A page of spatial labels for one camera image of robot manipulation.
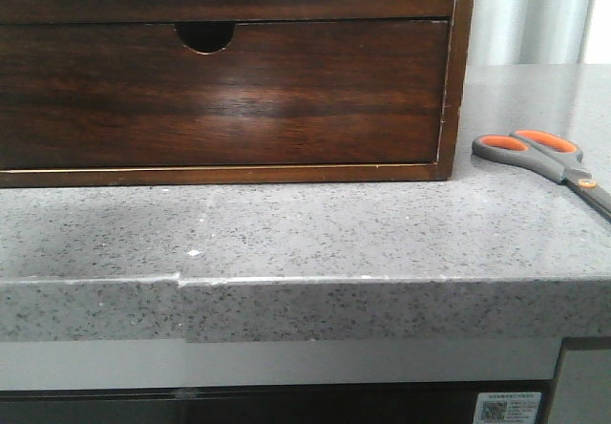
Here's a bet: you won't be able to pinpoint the white QR code sticker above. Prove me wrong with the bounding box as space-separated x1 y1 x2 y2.
473 392 542 424

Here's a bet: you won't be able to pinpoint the dark wooden drawer cabinet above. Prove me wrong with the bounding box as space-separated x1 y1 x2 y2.
1 0 474 188

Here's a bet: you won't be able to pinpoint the white cabinet door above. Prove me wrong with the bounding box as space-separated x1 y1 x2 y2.
546 337 610 423

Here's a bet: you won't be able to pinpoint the grey orange scissors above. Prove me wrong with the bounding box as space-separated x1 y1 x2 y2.
472 130 610 221

